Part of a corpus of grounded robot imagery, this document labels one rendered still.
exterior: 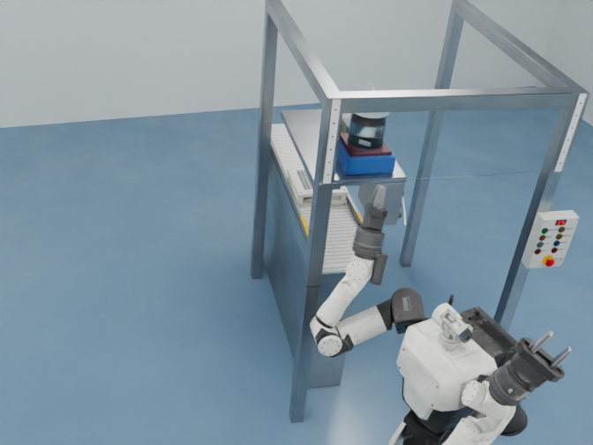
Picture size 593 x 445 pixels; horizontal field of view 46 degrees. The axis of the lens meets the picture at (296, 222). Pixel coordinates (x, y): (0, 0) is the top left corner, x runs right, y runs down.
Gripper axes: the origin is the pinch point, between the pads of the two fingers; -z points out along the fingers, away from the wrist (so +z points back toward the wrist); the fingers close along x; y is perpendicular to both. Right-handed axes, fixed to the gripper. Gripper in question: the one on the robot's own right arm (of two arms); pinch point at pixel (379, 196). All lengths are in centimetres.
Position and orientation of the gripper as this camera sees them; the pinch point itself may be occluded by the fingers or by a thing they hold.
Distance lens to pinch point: 212.3
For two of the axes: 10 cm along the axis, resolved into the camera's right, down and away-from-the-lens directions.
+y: -9.8, -1.9, -0.8
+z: -2.1, 9.6, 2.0
